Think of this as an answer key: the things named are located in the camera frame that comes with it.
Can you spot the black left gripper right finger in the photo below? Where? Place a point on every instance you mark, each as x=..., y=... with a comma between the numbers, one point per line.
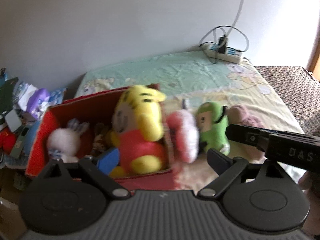
x=228, y=170

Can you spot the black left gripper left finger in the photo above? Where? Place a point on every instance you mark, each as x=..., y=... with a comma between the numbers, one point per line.
x=97, y=172

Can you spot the white plush bunny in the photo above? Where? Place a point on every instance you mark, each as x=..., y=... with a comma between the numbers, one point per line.
x=64, y=143

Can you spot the yellow tiger plush toy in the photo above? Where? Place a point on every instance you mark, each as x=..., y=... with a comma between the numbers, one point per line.
x=137, y=128

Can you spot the striped brown plush toy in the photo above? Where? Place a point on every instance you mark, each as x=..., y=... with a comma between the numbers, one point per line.
x=99, y=142

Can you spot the green plush toy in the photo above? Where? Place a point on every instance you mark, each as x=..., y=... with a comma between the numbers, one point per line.
x=212, y=122

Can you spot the mauve plush toy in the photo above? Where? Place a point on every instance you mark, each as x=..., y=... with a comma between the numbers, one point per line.
x=239, y=115

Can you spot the brown patterned blanket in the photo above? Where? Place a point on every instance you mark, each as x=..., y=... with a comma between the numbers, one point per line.
x=299, y=91

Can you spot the pink plush toy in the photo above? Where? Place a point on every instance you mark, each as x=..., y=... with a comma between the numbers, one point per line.
x=184, y=133

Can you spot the purple tissue pack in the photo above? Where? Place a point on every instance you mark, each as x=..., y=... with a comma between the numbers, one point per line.
x=36, y=104

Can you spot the green cartoon bed sheet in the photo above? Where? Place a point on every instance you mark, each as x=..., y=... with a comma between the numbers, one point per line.
x=193, y=77

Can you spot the dark green bag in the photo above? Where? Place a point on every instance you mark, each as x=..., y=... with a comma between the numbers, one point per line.
x=6, y=95

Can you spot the white power strip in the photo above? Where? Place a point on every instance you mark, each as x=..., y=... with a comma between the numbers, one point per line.
x=212, y=50

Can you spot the black charger plug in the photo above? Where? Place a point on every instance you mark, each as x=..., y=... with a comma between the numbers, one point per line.
x=222, y=44

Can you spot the wooden door frame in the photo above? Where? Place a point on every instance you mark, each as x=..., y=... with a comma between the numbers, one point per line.
x=314, y=66

